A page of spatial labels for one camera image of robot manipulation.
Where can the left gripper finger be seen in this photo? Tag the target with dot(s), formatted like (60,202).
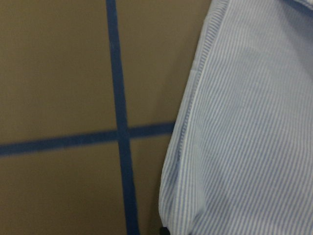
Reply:
(163,231)

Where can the light blue striped shirt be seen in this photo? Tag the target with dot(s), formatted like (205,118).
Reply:
(240,158)

